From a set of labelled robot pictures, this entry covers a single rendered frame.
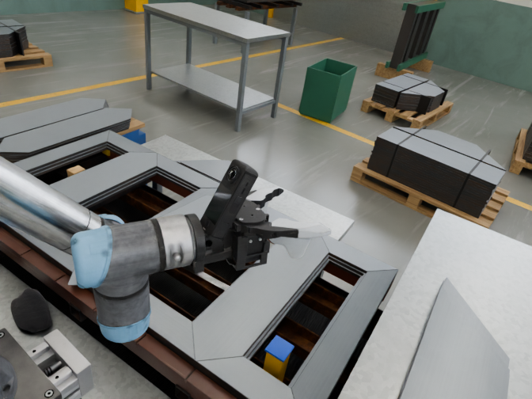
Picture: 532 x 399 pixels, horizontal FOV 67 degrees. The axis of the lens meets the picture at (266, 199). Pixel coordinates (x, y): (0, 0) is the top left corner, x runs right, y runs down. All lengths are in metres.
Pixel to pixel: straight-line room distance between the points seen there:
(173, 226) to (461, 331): 0.80
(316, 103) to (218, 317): 3.92
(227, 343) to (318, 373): 0.26
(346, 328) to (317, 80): 3.83
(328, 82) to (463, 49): 4.70
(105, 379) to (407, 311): 0.87
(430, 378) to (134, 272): 0.69
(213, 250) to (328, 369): 0.68
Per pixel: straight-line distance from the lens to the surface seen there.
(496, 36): 8.98
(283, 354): 1.16
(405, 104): 5.52
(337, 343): 1.27
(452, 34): 9.14
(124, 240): 0.55
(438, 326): 1.13
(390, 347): 1.05
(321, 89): 4.86
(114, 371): 1.38
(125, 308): 0.61
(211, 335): 1.22
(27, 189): 0.64
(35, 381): 0.97
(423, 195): 3.64
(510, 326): 1.28
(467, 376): 1.06
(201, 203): 1.69
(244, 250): 0.61
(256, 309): 1.29
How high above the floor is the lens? 1.82
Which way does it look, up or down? 34 degrees down
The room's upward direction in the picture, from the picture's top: 9 degrees clockwise
